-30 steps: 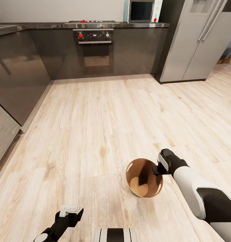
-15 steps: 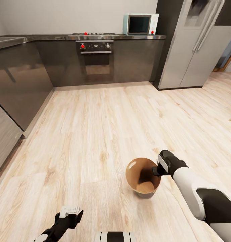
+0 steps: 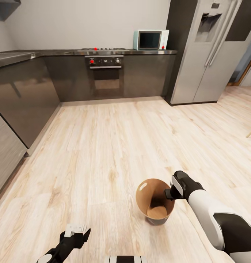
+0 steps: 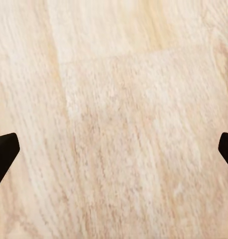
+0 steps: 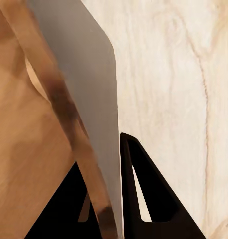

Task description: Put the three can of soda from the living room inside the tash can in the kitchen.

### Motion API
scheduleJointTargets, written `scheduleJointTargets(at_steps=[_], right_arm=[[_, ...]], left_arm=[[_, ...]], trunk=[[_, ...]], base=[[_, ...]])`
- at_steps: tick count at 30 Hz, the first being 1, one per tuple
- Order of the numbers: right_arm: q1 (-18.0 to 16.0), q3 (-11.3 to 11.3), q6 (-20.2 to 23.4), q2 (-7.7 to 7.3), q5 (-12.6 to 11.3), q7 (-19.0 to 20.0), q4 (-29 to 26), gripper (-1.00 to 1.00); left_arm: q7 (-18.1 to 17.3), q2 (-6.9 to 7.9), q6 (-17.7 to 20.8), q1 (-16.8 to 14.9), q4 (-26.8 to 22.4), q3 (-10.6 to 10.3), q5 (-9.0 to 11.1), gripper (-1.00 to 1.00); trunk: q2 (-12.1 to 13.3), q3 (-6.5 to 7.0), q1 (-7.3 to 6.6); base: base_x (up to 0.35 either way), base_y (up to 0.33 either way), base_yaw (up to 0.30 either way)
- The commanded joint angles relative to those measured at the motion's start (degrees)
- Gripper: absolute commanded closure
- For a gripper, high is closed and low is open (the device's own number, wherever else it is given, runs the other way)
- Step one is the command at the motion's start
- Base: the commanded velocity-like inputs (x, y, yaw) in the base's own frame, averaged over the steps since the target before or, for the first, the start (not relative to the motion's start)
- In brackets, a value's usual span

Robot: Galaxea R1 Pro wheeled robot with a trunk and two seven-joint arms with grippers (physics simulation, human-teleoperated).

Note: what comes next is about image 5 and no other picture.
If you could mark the trash can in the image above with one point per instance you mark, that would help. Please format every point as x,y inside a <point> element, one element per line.
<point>58,106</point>

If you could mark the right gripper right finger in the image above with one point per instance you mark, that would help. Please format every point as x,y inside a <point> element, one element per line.
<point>170,219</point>

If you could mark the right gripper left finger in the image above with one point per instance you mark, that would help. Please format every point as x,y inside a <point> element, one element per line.
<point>59,219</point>

